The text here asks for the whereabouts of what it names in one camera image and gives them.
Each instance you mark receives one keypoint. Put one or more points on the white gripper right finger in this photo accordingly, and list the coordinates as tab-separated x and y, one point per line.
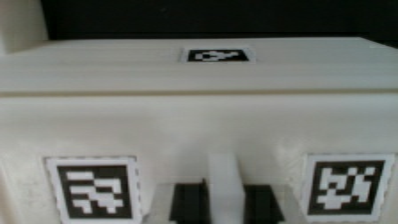
262	207

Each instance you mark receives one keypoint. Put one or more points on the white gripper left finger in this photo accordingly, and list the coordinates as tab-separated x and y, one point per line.
191	204

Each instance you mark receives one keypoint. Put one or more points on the white door panel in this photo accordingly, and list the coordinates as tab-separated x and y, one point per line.
168	129

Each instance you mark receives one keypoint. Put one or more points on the white cabinet box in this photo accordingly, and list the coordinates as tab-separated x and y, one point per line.
202	67

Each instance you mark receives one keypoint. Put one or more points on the white U-shaped frame fence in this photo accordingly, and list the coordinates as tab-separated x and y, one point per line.
22	25

